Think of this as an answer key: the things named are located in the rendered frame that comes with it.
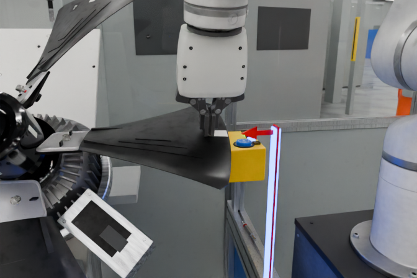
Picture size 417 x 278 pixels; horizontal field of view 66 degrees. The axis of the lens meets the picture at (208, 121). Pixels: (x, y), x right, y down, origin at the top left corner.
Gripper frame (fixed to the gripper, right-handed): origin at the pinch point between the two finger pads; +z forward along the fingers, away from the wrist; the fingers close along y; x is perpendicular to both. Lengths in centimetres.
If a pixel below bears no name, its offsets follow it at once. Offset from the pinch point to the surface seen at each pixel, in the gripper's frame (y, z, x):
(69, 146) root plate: 21.2, 2.2, 2.2
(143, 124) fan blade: 10.6, 3.2, -4.9
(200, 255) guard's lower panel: -8, 99, -45
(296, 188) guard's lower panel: -51, 71, -54
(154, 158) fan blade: 8.7, 1.9, 6.4
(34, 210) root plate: 26.7, 10.6, 6.4
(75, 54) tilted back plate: 28.8, 3.7, -40.7
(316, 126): -58, 43, -62
